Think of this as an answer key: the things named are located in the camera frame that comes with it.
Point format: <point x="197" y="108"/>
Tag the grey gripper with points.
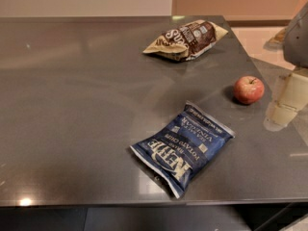
<point x="296" y="41"/>

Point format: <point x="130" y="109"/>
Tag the brown chip bag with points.
<point x="187" y="42"/>

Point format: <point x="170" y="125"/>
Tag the blue kettle chip bag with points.
<point x="184" y="147"/>

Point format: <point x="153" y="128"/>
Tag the red apple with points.
<point x="248" y="90"/>

